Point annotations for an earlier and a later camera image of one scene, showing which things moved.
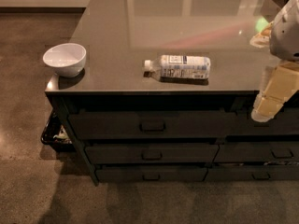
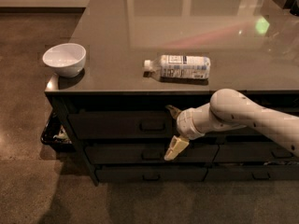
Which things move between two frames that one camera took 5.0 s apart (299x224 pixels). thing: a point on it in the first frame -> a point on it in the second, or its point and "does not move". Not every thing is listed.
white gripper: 286,35 -> 186,123
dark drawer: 154,174 does not move
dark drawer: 117,125 does not move
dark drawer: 151,153 does not move
